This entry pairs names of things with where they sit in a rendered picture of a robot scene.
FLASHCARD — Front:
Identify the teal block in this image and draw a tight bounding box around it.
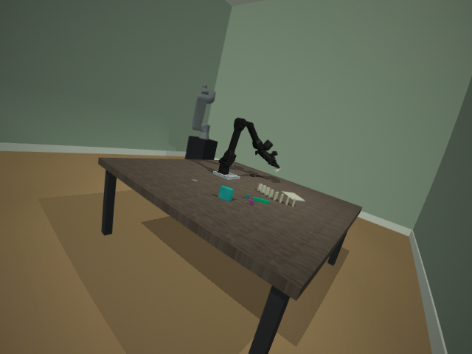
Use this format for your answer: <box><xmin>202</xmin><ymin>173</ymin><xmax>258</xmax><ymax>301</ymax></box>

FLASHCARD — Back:
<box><xmin>218</xmin><ymin>186</ymin><xmax>234</xmax><ymax>201</ymax></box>

